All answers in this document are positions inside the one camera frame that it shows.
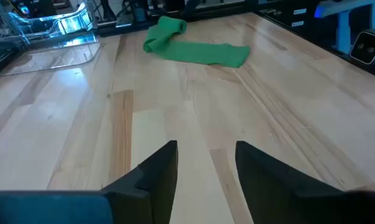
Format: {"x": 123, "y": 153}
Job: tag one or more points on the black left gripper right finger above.
{"x": 274, "y": 193}

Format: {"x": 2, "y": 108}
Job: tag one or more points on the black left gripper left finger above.
{"x": 150, "y": 193}

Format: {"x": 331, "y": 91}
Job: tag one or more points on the green elastic bandage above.
{"x": 199, "y": 53}

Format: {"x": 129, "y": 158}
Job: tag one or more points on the black drawer cabinet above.
{"x": 296, "y": 18}

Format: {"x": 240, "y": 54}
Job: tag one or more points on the blue stand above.
{"x": 342, "y": 28}

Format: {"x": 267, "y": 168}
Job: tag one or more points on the clear plastic zip bag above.
{"x": 72, "y": 23}

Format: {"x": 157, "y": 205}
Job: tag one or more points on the small silver camera box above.
{"x": 366, "y": 46}

